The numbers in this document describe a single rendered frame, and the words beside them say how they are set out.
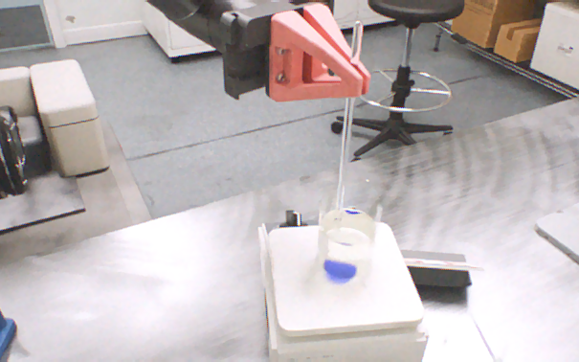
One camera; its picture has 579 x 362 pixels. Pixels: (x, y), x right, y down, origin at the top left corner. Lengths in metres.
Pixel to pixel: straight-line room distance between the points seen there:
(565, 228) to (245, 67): 0.45
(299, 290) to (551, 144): 0.56
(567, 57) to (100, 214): 2.21
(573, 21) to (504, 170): 1.97
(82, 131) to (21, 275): 0.79
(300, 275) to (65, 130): 1.01
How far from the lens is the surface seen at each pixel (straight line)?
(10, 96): 1.58
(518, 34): 2.91
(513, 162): 0.81
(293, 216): 0.53
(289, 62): 0.38
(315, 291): 0.43
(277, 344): 0.42
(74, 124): 1.37
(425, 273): 0.55
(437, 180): 0.73
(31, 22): 3.37
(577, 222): 0.71
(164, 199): 1.92
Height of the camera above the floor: 1.16
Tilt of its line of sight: 36 degrees down
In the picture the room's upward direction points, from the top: 2 degrees clockwise
